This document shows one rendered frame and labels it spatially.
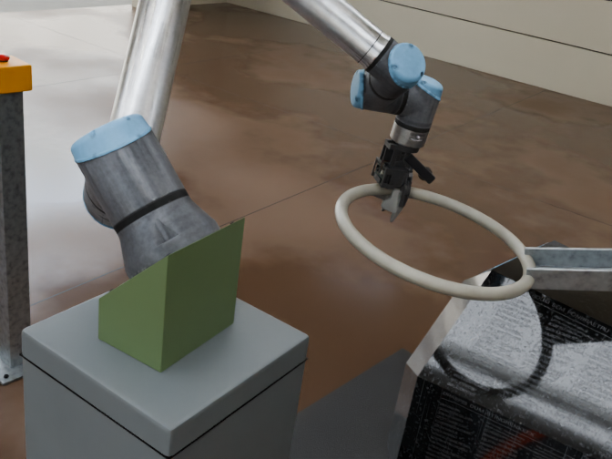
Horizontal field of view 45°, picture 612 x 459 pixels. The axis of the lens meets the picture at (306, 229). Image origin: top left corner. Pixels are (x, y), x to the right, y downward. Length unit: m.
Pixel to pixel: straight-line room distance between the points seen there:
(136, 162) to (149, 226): 0.12
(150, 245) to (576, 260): 1.00
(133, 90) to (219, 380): 0.63
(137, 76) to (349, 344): 1.75
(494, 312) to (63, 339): 1.05
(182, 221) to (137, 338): 0.23
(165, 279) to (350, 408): 1.53
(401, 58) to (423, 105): 0.21
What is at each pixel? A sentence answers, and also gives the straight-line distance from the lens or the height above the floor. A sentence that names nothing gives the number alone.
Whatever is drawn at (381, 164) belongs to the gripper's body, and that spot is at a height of 1.06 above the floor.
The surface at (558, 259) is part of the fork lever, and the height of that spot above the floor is 0.96.
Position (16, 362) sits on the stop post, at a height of 0.03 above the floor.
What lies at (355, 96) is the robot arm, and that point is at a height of 1.24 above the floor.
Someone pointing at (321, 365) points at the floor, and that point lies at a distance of 2.88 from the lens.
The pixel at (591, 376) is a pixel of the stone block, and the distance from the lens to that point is 1.84.
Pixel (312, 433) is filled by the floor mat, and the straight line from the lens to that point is 2.55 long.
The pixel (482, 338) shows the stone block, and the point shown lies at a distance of 1.90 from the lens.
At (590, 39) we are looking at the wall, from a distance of 8.19.
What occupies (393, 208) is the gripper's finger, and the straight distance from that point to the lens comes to 1.89.
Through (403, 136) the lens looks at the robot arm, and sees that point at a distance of 1.81.
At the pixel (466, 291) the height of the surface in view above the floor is 0.97.
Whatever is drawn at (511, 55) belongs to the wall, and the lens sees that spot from 8.45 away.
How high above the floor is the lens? 1.68
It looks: 26 degrees down
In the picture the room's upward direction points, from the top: 9 degrees clockwise
